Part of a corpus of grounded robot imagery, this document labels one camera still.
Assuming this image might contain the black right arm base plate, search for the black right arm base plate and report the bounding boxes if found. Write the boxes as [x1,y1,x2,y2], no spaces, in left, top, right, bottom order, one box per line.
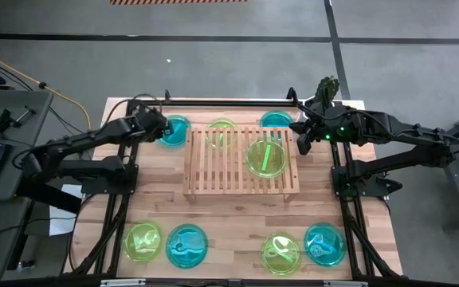
[331,163,404,199]

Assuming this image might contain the green cactus plant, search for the green cactus plant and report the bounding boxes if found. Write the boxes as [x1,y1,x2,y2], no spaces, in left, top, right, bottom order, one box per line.
[314,76,341,108]

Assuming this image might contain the blue translucent plate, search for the blue translucent plate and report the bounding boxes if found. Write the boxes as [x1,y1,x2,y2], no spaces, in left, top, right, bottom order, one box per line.
[165,222,210,270]
[156,114,193,148]
[259,110,296,141]
[304,222,347,268]

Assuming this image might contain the wooden slatted shelf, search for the wooden slatted shelf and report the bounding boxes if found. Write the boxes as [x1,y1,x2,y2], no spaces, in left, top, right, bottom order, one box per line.
[182,126,300,203]

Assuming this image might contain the green translucent plate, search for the green translucent plate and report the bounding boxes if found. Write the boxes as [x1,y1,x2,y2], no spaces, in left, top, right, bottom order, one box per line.
[245,137,290,179]
[261,231,303,277]
[120,220,163,263]
[205,117,239,151]

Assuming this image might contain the white paper sheet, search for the white paper sheet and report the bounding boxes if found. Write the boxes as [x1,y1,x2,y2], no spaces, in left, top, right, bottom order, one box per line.
[48,183,84,237]

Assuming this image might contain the grey side desk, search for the grey side desk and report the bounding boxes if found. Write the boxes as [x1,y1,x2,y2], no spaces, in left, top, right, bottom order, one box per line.
[0,89,54,201]

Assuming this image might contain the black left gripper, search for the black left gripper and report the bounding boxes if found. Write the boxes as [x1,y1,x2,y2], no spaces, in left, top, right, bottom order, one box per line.
[133,106,175,143]

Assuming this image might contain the black flat bar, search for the black flat bar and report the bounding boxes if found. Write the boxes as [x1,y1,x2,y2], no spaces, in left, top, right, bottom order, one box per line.
[15,181,83,215]

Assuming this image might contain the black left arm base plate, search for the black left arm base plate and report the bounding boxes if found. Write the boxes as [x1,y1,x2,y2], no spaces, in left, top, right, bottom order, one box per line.
[80,163,139,196]

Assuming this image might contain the yellow cable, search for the yellow cable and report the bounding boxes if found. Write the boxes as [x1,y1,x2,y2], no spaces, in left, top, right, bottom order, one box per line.
[0,44,93,131]

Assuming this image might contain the black clamp tool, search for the black clamp tool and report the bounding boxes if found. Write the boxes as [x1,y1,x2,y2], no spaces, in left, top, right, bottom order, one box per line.
[0,104,37,135]

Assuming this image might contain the black aluminium table frame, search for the black aluminium table frame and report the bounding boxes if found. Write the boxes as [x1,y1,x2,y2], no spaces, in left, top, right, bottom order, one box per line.
[60,86,404,280]

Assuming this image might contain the white hexagonal plant pot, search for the white hexagonal plant pot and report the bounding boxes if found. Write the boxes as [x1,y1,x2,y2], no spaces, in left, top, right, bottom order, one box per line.
[300,97,346,120]

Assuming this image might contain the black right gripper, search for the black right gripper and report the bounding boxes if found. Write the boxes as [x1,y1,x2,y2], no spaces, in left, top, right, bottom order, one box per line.
[288,112,337,157]

